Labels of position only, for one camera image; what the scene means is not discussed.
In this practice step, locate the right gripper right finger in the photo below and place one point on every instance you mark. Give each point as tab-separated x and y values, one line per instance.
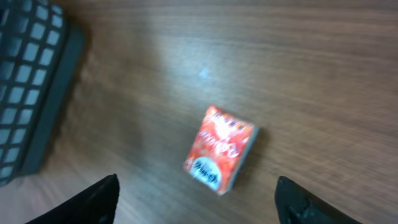
296	205

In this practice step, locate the grey plastic mesh basket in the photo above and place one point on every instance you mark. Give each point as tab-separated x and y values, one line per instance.
40	48

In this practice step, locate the small red tissue pack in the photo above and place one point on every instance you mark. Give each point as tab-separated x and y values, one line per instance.
220	149

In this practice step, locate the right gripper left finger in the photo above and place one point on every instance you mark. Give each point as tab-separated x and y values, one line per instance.
95	205

